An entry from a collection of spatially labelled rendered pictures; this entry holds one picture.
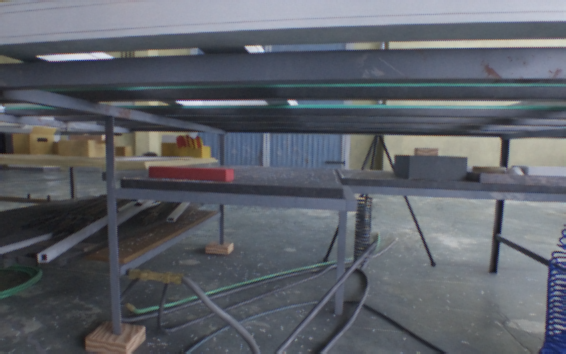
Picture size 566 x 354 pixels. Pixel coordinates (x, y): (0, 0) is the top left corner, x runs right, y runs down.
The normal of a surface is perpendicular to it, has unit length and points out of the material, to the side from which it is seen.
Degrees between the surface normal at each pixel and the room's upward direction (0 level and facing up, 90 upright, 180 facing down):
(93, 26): 90
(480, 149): 90
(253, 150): 90
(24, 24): 90
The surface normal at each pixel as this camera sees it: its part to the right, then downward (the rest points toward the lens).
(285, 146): -0.15, 0.08
